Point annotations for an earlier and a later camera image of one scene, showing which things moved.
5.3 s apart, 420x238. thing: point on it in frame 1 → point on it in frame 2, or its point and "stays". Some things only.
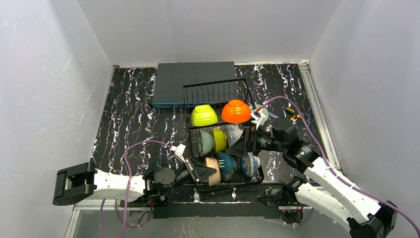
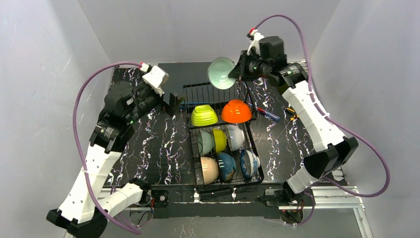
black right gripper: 253,143 → 242,65
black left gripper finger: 200,172 → 172,107
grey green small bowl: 257,107 → 218,69
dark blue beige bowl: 227,164 stays
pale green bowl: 206,143 stays
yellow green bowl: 220,140 stays
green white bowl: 203,115 stays
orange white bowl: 236,111 stays
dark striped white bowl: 235,132 stays
